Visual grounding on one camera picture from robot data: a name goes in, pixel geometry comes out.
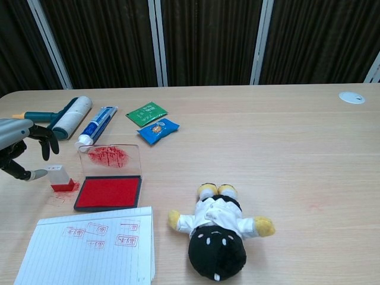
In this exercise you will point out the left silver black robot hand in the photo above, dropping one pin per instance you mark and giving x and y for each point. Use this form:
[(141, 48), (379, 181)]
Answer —
[(13, 133)]

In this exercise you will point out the clear red rectangular stamp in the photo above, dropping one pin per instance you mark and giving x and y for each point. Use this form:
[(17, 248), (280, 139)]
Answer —
[(58, 175)]

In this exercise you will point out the teal lint roller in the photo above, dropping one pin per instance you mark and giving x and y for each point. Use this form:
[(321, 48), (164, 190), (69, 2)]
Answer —
[(71, 118)]

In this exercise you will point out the blue white toothpaste tube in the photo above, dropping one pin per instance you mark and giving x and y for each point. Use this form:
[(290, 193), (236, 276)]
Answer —
[(96, 124)]

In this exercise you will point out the red ink pad clear lid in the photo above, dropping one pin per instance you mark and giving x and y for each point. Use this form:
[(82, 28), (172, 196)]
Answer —
[(110, 193)]

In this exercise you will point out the green sachet packet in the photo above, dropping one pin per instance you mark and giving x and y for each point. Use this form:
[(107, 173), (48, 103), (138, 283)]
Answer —
[(147, 112)]

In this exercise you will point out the white lined notepad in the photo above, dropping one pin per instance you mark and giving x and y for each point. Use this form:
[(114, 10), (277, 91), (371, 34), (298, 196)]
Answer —
[(89, 255)]

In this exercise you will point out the blue snack packet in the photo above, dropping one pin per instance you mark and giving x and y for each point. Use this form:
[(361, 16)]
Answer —
[(158, 130)]

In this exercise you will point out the black plush toy white coat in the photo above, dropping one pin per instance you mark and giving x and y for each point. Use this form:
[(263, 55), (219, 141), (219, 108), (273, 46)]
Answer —
[(216, 252)]

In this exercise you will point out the grey partition frame post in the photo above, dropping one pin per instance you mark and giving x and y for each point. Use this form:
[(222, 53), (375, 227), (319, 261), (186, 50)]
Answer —
[(50, 44), (261, 44), (158, 44), (373, 71)]

